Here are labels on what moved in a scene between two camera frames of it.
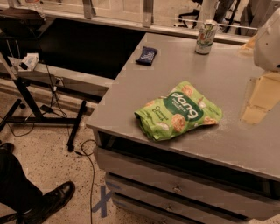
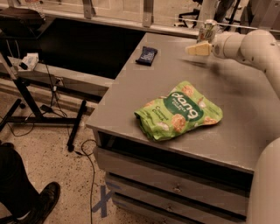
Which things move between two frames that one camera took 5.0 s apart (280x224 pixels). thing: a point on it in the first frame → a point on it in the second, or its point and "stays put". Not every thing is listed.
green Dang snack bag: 179,110 stays put
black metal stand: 38,118 stays put
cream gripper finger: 264,95 → 226,45
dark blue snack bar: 148,56 stays put
